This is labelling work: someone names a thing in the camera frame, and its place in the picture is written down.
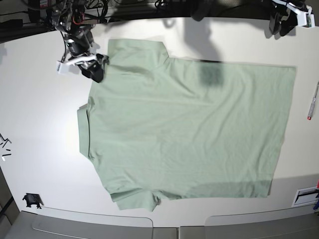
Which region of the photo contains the black clamp on table edge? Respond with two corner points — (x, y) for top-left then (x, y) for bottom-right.
(23, 193), (44, 209)

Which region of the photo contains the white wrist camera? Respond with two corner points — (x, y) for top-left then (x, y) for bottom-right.
(296, 5), (315, 28)
(56, 61), (74, 74)

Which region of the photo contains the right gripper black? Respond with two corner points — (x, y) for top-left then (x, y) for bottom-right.
(67, 52), (110, 83)

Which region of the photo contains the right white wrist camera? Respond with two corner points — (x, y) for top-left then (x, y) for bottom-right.
(56, 61), (74, 74)

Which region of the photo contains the light green T-shirt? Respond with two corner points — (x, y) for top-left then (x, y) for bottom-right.
(77, 39), (296, 211)

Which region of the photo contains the silver screwdriver red tip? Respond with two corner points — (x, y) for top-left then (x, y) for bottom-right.
(307, 82), (319, 120)

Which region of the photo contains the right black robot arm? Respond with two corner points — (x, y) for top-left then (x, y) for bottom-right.
(51, 0), (109, 83)

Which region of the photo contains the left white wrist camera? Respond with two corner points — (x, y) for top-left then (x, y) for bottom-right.
(296, 5), (315, 28)

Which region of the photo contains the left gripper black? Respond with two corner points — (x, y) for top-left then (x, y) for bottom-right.
(269, 0), (299, 36)

